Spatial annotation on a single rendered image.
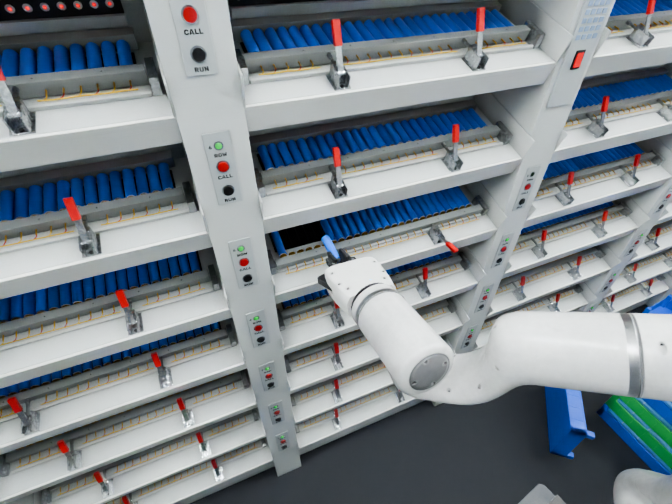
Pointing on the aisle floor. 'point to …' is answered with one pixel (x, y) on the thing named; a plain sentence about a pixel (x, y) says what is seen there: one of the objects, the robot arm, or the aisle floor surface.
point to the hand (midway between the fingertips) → (338, 260)
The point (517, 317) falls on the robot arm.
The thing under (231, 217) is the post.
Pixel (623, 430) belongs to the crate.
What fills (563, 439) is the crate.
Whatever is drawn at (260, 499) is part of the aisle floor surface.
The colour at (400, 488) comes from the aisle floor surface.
